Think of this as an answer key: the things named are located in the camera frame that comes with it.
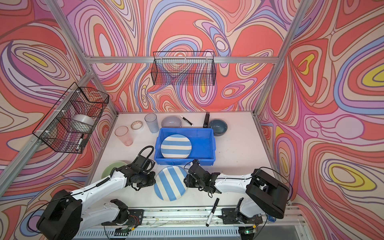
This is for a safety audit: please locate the grey ceramic bowl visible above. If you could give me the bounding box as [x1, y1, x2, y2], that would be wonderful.
[161, 116, 182, 128]

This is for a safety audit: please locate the aluminium front rail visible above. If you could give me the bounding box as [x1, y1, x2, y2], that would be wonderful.
[59, 205, 301, 230]

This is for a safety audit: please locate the clear tape roll in basket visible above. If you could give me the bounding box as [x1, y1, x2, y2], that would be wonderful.
[70, 114, 95, 134]

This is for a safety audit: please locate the black flashlight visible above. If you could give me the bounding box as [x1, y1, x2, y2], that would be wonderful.
[203, 112, 210, 128]

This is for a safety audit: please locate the blue white striped plate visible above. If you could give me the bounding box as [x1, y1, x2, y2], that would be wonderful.
[160, 134, 192, 159]

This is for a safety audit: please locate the black marker near bowls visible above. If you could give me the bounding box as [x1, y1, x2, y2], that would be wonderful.
[180, 115, 194, 126]

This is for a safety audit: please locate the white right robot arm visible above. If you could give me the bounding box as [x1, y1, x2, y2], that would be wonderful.
[184, 160, 290, 219]

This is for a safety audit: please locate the marker in left basket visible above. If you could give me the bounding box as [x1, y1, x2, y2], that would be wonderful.
[76, 134, 84, 151]

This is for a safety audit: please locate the light green bowl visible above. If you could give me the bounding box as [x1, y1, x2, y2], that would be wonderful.
[101, 161, 127, 179]

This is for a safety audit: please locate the black wire basket on left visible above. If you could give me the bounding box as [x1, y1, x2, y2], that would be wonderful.
[33, 83, 110, 154]

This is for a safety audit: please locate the roll of double-sided tape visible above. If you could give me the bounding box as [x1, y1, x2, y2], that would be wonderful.
[131, 121, 143, 131]

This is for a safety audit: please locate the black wire basket on back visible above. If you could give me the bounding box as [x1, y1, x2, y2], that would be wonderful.
[151, 51, 217, 86]

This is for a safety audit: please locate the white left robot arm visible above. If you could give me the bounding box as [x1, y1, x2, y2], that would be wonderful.
[36, 155, 156, 240]

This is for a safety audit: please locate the dark teal bowl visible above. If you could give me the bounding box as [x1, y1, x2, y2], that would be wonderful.
[209, 119, 228, 137]

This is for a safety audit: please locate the blue handheld device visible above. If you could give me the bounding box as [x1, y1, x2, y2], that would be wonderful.
[267, 215, 277, 223]

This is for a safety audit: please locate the black marker on front rail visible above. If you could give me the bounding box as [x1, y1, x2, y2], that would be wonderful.
[206, 198, 220, 227]

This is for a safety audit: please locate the blue frosted plastic cup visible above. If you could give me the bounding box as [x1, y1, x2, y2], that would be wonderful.
[145, 113, 160, 133]

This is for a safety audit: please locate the pink translucent plastic cup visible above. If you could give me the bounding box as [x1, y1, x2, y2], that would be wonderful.
[115, 126, 134, 147]

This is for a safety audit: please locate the black wire basket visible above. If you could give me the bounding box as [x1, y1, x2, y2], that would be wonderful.
[151, 51, 217, 86]
[33, 83, 110, 154]

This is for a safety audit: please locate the blue plastic bin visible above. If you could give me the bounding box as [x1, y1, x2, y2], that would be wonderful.
[155, 128, 216, 166]

